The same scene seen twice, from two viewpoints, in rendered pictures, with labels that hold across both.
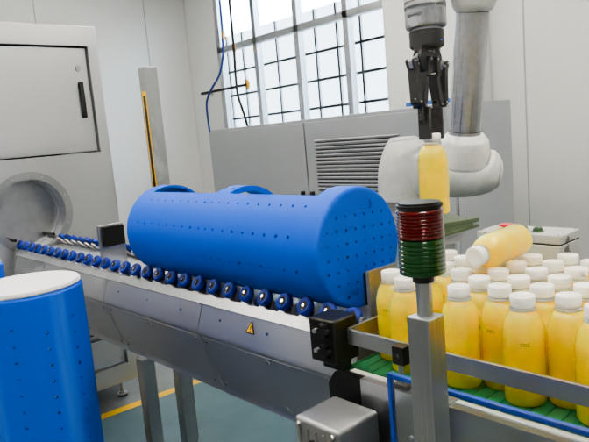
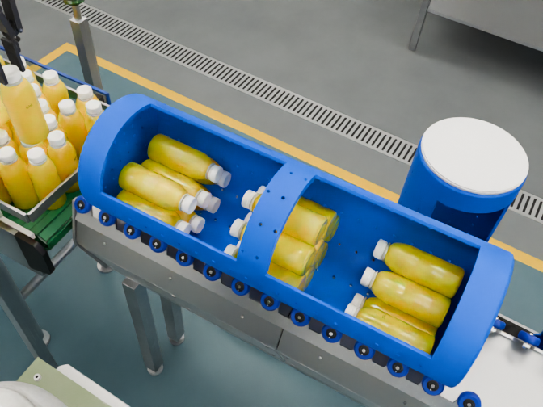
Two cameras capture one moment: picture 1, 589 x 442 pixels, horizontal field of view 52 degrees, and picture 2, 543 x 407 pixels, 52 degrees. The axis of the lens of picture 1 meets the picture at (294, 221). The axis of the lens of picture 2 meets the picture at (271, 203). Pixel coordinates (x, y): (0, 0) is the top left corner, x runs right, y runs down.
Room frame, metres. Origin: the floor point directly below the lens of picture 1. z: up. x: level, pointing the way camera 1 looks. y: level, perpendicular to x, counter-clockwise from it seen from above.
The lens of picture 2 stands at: (2.37, -0.17, 2.04)
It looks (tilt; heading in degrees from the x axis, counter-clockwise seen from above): 50 degrees down; 157
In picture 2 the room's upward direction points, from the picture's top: 5 degrees clockwise
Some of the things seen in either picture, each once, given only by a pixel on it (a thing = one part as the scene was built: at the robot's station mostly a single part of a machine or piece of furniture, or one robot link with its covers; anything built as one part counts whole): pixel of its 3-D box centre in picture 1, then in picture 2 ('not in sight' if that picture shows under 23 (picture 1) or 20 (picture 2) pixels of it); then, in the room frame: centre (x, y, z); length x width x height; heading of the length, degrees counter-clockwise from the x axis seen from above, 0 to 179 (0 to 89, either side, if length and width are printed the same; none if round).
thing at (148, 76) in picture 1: (169, 261); not in sight; (2.68, 0.57, 0.85); 0.06 x 0.06 x 1.70; 42
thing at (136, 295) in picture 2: not in sight; (145, 329); (1.44, -0.19, 0.31); 0.06 x 0.06 x 0.63; 42
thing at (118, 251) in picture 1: (113, 243); not in sight; (2.34, 0.71, 1.00); 0.10 x 0.04 x 0.15; 132
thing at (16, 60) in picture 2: (424, 123); (13, 55); (1.35, -0.30, 1.36); 0.03 x 0.01 x 0.07; 42
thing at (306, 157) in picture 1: (340, 230); not in sight; (3.90, -0.30, 0.72); 2.15 x 0.54 x 1.45; 40
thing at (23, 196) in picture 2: not in sight; (18, 179); (1.30, -0.40, 0.98); 0.07 x 0.07 x 0.16
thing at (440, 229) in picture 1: (420, 223); not in sight; (0.82, -0.17, 1.23); 0.06 x 0.06 x 0.04
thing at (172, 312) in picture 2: not in sight; (170, 298); (1.35, -0.09, 0.31); 0.06 x 0.06 x 0.63; 42
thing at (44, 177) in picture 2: not in sight; (45, 180); (1.32, -0.33, 0.98); 0.07 x 0.07 x 0.16
